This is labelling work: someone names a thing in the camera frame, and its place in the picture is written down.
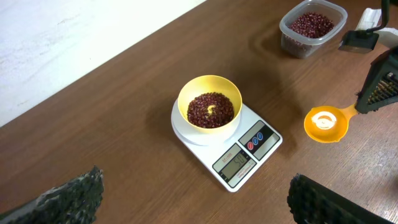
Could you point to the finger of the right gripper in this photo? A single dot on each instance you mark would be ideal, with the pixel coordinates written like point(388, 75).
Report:
point(380, 86)

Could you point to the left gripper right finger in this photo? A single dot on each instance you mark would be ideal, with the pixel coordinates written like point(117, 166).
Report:
point(312, 203)

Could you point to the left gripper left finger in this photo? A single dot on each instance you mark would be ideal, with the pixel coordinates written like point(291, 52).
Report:
point(76, 201)

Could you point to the yellow measuring scoop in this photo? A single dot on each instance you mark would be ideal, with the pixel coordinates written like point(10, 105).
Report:
point(328, 124)

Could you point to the white digital kitchen scale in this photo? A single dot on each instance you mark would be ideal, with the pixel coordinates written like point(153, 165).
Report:
point(231, 156)

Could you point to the red beans in bowl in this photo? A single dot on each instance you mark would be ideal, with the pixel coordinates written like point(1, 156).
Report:
point(210, 110)

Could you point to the yellow plastic bowl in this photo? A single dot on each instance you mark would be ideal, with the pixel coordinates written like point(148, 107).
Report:
point(208, 84)

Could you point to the red adzuki beans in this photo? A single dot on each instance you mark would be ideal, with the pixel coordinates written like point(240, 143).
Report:
point(312, 25)

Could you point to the clear plastic container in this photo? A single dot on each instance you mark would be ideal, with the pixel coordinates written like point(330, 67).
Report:
point(300, 46)

